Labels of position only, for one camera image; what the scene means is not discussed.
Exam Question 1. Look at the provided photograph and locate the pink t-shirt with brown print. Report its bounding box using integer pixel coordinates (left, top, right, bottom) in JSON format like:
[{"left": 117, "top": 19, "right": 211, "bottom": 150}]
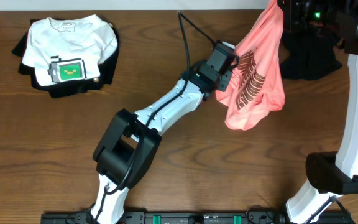
[{"left": 216, "top": 0, "right": 285, "bottom": 131}]

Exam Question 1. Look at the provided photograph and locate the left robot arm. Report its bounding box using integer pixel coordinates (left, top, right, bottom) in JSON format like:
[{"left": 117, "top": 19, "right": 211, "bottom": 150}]
[{"left": 89, "top": 41, "right": 239, "bottom": 223}]

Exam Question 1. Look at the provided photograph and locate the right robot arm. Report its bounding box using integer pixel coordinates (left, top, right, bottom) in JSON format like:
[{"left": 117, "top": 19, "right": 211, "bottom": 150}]
[{"left": 278, "top": 0, "right": 358, "bottom": 223}]

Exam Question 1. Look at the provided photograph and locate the black crumpled garment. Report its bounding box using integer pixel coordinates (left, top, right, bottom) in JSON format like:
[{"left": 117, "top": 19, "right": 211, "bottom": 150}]
[{"left": 280, "top": 31, "right": 342, "bottom": 80}]

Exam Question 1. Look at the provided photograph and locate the white t-shirt with pixel camera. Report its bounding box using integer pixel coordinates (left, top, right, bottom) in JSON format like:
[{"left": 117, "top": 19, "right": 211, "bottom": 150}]
[{"left": 22, "top": 14, "right": 119, "bottom": 86}]

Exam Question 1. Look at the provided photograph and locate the black folded garment under white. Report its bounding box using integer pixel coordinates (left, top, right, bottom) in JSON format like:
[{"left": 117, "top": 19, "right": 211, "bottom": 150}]
[{"left": 12, "top": 19, "right": 120, "bottom": 98}]

